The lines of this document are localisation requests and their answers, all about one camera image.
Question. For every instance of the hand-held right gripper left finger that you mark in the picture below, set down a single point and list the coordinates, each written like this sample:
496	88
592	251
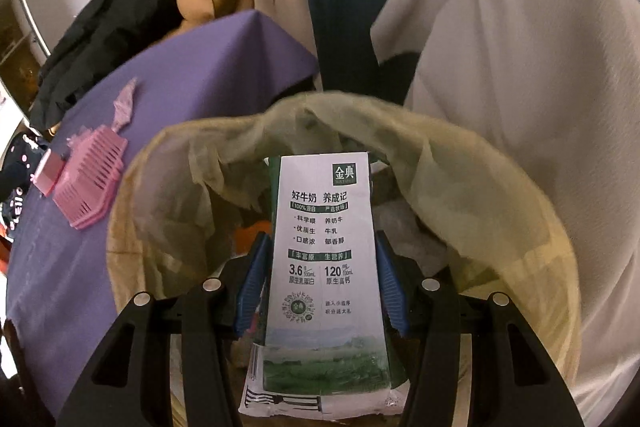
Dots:
252	279

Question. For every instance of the orange packet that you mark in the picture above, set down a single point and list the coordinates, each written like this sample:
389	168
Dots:
252	229

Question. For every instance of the small pink plastic piece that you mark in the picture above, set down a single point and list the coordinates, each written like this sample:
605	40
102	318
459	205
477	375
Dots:
47	172

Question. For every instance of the pink sachet wrapper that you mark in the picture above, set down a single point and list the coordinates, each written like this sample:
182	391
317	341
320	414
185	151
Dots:
125	104

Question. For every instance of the green and white milk carton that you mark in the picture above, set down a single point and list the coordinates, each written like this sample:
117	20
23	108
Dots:
325	257

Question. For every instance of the pink plastic box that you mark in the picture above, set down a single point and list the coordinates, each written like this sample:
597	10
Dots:
90	177

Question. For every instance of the white cloth cover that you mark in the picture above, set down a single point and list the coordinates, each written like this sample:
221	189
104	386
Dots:
525	57

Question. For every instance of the dark patterned cloth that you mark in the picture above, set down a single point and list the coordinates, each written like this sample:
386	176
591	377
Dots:
20	187

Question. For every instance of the black jacket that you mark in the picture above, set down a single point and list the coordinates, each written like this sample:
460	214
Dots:
110	32

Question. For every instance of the purple table cloth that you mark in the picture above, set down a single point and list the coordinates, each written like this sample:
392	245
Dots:
175	72

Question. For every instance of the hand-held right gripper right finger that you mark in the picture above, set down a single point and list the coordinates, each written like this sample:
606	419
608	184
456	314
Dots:
391	279

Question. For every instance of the trash bin with liner bag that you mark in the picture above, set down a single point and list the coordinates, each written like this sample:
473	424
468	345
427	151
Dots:
450	207

